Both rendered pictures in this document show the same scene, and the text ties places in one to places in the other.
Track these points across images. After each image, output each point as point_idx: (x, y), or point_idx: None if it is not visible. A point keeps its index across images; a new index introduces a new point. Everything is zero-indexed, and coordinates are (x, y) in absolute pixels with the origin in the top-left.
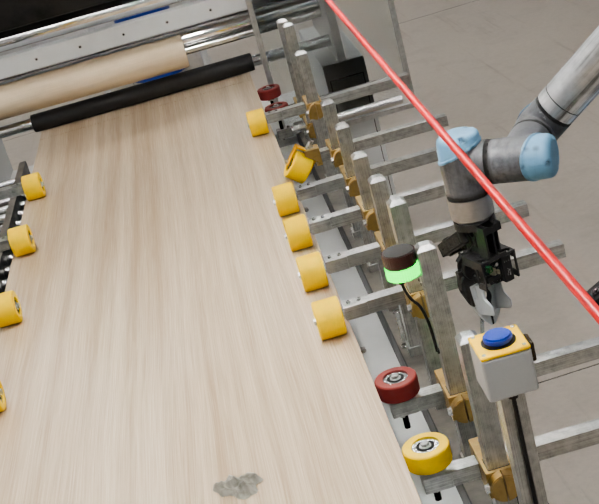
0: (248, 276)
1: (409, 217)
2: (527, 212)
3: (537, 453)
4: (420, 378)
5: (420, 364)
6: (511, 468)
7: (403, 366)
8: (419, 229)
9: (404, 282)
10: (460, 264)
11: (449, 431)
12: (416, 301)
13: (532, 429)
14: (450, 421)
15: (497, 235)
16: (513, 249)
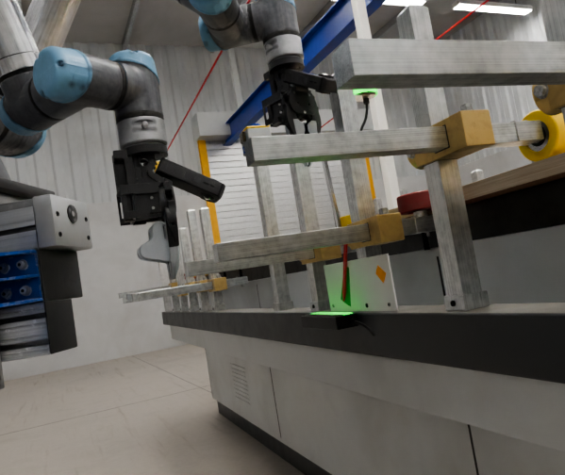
0: None
1: (400, 37)
2: (338, 79)
3: (257, 191)
4: (548, 303)
5: None
6: (274, 200)
7: (416, 191)
8: None
9: (363, 103)
10: (312, 102)
11: (430, 306)
12: (362, 123)
13: (255, 178)
14: (438, 307)
15: (271, 85)
16: (262, 101)
